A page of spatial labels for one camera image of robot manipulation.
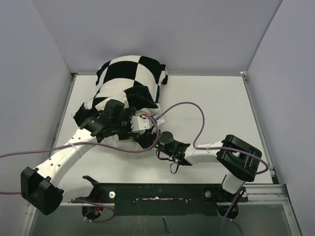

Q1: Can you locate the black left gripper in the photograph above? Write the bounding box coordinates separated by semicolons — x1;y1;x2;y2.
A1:
111;108;139;138

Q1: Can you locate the white pillow insert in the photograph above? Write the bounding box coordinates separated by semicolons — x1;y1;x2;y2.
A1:
101;134;145;151

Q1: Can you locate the black white checkered pillowcase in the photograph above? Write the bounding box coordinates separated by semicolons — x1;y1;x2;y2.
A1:
73;55;169;148

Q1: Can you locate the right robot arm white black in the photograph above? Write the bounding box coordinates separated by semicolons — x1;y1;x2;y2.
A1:
156;131;262;201

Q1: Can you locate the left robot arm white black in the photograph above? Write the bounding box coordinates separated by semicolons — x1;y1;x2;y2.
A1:
21;99;136;215

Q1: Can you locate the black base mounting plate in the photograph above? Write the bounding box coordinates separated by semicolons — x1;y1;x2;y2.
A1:
81;183;235;216

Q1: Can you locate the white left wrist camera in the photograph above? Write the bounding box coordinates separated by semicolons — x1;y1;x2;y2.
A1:
130;113;153;133

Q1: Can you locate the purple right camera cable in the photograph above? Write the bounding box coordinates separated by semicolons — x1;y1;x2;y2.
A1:
150;102;269;236

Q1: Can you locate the aluminium frame rail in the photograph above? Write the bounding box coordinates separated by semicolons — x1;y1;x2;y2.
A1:
240;71;302;236

